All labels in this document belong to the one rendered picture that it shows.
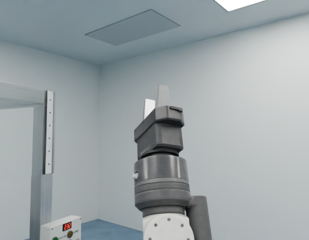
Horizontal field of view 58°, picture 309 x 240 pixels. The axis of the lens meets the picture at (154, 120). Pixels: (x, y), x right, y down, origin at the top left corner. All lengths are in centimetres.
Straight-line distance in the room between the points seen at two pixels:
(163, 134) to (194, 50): 377
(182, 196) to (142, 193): 6
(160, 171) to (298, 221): 325
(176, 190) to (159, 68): 413
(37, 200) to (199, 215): 89
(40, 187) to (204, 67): 320
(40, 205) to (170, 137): 87
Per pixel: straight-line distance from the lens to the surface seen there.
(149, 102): 54
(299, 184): 354
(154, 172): 42
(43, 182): 123
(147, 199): 42
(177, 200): 42
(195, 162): 401
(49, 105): 122
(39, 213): 124
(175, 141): 45
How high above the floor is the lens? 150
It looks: 4 degrees up
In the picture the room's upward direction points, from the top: straight up
